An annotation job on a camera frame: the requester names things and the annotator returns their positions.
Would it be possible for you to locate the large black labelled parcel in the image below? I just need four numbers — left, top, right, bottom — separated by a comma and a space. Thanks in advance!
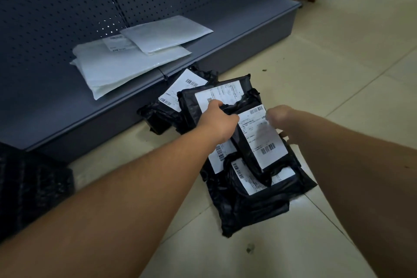
200, 138, 290, 238

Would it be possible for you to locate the person's left hand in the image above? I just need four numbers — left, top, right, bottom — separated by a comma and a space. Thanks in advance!
195, 100, 240, 152

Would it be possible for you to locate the grey metal shelf base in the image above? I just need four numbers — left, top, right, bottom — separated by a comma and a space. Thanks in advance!
0, 0, 302, 162

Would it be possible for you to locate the narrow black labelled parcel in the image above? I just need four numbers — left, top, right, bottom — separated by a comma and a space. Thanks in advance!
225, 104, 290, 185

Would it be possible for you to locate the flat black labelled parcel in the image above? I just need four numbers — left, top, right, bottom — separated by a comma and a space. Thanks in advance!
225, 144, 318, 220

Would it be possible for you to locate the person's right forearm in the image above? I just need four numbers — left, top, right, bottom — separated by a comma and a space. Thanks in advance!
284, 108, 417, 278

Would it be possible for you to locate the person's right hand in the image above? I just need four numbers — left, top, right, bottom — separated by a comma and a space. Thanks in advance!
265, 105, 301, 141

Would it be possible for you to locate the large white labelled mailer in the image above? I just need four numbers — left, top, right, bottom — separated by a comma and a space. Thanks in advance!
72, 37, 193, 93

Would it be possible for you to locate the crumpled black labelled parcel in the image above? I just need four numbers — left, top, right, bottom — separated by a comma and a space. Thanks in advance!
137, 65, 219, 136

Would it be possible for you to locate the grey pegboard back panel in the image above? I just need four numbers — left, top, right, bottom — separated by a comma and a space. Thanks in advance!
0, 0, 252, 93

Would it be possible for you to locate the black parcel with torn label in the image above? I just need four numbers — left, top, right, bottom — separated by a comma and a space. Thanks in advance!
177, 73, 261, 126

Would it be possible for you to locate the small white bubble mailer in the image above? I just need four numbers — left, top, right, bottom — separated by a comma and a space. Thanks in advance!
120, 15, 214, 57

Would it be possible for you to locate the large plain white mailer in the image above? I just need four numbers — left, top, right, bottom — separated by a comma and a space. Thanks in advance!
69, 58, 163, 101

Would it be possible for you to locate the person's left forearm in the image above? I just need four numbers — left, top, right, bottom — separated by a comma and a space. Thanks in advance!
0, 126, 217, 278

